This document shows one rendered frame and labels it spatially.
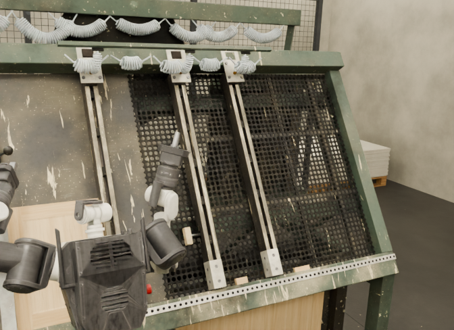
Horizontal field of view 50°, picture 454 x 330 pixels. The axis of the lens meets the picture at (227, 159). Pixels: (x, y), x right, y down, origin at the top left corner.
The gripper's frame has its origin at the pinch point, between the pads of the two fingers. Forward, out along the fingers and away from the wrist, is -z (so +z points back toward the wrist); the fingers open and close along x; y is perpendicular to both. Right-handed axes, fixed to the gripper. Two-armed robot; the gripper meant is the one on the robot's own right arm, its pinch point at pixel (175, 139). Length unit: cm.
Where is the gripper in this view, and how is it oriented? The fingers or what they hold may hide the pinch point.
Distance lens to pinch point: 188.2
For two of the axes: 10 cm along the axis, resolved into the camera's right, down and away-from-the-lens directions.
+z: -2.4, 9.7, 0.5
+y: 0.8, -0.3, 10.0
